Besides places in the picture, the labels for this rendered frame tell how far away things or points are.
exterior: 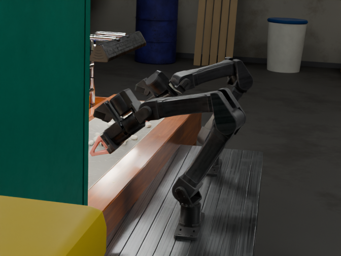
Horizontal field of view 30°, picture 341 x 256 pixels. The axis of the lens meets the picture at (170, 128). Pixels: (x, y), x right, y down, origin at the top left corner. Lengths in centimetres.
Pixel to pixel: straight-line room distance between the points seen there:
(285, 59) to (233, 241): 752
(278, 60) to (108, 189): 749
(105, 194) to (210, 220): 35
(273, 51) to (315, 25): 104
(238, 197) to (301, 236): 148
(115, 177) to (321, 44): 823
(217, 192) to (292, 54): 714
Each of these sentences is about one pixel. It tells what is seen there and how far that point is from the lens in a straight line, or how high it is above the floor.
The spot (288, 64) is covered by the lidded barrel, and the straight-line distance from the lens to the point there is 934.
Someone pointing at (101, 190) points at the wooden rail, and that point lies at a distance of 197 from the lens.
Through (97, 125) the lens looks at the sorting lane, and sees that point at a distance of 284.
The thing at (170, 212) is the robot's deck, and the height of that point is 67.
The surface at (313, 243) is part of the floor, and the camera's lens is 363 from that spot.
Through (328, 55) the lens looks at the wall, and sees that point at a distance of 1017.
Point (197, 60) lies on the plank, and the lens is 953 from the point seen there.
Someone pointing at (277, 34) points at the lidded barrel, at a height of 54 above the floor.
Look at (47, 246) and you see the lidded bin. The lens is 17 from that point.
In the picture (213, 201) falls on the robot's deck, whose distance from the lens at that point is 218.
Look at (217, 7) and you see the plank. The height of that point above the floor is 85.
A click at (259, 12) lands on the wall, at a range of 1008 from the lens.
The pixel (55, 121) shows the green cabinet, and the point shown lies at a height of 113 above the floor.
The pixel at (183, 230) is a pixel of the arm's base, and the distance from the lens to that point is 192.
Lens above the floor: 145
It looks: 14 degrees down
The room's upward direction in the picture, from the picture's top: 3 degrees clockwise
